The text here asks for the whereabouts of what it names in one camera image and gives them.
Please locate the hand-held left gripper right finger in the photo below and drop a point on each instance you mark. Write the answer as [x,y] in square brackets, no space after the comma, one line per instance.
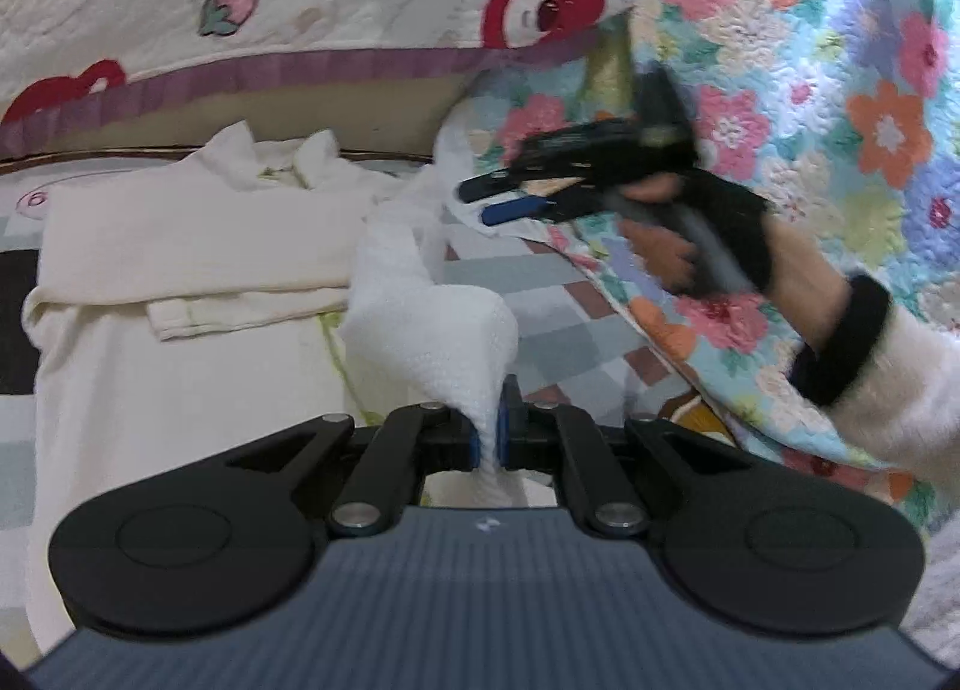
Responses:
[504,427]

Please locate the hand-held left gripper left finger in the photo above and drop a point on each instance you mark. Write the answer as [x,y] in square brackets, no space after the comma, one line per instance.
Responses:
[472,446]

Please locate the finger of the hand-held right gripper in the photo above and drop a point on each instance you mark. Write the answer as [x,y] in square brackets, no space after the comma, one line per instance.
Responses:
[491,186]
[517,211]

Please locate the white textured cloth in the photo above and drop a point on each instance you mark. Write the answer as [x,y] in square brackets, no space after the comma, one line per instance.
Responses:
[427,337]

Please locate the person's right forearm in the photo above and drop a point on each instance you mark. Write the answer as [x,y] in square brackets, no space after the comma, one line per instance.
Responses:
[885,375]

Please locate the person's right hand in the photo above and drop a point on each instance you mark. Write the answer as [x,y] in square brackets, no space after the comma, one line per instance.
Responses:
[720,217]

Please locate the tan mattress edge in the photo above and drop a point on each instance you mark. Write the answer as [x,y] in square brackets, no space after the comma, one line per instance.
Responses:
[315,112]

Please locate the floral patchwork quilt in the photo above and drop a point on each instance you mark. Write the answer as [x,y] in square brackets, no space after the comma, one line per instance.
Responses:
[810,60]

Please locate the large cream garment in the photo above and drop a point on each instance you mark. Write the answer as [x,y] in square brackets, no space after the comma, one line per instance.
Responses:
[165,435]

